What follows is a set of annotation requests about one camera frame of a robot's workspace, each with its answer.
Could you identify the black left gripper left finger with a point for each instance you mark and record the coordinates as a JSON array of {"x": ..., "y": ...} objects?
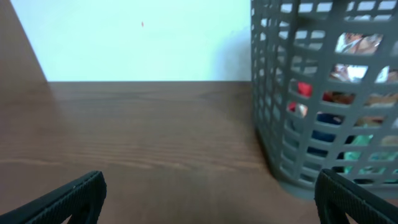
[{"x": 79, "y": 201}]

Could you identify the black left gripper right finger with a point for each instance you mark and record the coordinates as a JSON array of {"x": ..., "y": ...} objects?
[{"x": 337, "y": 199}]

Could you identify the teal snack packet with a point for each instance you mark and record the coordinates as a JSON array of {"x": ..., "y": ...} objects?
[{"x": 372, "y": 160}]

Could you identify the spaghetti packet orange ends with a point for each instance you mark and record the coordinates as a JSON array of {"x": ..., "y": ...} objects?
[{"x": 305, "y": 89}]

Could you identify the beige snack pouch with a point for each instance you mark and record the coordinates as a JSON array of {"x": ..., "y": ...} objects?
[{"x": 359, "y": 44}]

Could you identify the grey plastic basket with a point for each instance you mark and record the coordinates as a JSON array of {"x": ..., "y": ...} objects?
[{"x": 295, "y": 41}]

